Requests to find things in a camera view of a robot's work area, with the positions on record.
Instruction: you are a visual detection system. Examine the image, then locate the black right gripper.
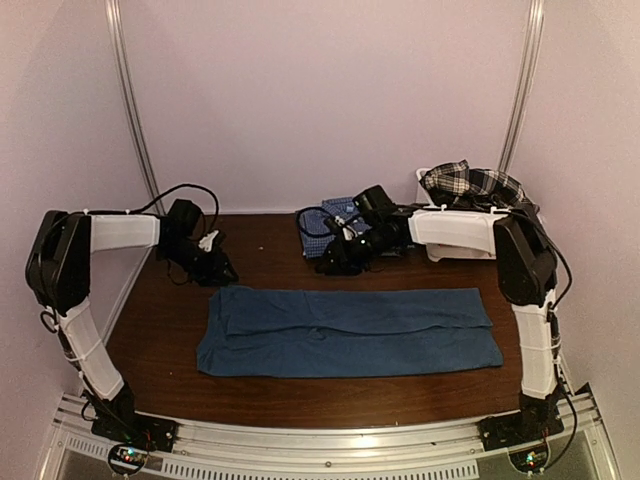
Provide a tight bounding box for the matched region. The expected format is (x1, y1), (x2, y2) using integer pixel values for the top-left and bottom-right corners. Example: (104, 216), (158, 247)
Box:
(315, 225), (397, 277)

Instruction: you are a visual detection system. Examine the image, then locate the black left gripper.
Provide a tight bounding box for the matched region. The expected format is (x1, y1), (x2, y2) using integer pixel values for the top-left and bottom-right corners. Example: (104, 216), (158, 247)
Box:
(158, 239), (239, 287)

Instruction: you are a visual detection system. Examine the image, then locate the dark blue polo shirt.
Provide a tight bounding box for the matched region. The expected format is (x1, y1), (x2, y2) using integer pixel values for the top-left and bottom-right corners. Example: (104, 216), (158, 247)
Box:
(196, 286), (503, 379)

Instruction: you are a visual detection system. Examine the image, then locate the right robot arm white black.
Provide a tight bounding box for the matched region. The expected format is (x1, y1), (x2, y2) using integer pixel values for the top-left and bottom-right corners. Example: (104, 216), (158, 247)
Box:
(316, 185), (560, 442)

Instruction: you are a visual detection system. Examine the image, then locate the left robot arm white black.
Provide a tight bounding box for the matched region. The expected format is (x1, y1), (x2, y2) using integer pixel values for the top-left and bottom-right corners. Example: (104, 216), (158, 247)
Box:
(25, 200), (239, 401)

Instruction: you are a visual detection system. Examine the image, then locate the white plastic laundry bin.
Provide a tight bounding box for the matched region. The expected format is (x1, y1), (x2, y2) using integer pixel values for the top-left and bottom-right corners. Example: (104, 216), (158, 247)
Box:
(413, 167), (501, 264)

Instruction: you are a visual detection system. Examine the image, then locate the blue checked folded shirt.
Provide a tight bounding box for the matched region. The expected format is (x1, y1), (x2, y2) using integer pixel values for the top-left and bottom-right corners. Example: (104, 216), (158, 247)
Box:
(295, 197), (370, 260)

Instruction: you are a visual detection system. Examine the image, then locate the black white plaid shirt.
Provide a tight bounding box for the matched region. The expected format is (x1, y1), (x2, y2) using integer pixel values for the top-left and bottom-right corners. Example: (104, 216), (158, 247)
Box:
(419, 160), (534, 211)

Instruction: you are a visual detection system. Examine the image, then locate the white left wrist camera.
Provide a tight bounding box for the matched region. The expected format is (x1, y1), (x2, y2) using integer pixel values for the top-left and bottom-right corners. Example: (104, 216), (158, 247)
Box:
(198, 230), (224, 252)

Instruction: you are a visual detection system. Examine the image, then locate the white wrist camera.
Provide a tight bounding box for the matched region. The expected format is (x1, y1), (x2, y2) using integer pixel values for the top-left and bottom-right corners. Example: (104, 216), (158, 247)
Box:
(333, 216), (359, 240)
(198, 230), (224, 252)

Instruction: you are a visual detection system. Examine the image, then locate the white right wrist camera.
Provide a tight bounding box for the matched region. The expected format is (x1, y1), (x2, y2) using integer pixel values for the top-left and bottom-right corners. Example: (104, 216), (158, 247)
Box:
(333, 216), (359, 240)

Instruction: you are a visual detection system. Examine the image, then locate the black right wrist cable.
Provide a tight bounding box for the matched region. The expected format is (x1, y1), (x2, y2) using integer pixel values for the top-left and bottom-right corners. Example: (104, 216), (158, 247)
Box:
(297, 207), (346, 241)

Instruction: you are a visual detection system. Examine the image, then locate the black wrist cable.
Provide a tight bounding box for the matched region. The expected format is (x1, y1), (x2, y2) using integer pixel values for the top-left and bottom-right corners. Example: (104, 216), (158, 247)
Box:
(132, 182), (221, 236)
(297, 207), (346, 241)

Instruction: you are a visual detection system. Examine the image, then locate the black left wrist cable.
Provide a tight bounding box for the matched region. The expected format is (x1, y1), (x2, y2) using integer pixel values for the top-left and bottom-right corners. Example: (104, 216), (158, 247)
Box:
(132, 182), (221, 236)

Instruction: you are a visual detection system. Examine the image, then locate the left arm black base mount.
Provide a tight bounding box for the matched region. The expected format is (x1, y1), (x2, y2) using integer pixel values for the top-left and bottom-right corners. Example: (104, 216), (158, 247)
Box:
(91, 414), (178, 477)

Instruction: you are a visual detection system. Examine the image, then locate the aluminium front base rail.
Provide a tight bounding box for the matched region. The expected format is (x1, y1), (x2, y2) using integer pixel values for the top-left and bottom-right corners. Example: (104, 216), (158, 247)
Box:
(42, 392), (614, 480)

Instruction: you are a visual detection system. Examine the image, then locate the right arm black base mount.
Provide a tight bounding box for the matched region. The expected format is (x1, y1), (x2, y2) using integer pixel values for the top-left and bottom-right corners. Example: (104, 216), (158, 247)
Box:
(477, 410), (564, 475)

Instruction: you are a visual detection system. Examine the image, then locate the left aluminium frame post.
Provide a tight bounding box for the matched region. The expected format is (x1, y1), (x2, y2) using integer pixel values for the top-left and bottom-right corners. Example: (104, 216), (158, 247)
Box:
(104, 0), (159, 199)

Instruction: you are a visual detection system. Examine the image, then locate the aluminium frame post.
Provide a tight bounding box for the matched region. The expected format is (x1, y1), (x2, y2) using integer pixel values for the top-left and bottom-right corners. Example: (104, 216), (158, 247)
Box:
(104, 0), (159, 199)
(498, 0), (545, 173)

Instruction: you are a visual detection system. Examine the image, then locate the right aluminium frame post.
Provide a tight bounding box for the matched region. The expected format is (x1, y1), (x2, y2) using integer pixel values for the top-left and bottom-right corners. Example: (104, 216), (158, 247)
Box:
(498, 0), (545, 173)

